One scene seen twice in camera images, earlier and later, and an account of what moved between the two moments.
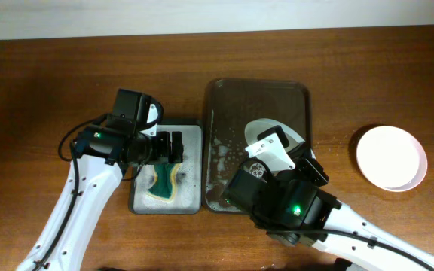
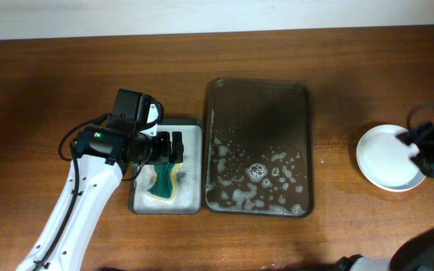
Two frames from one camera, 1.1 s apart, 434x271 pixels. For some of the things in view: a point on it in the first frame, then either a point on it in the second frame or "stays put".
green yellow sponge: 164,187 stays put
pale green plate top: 258,126 to 383,160
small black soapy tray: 188,192 stays put
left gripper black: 164,155 stays put
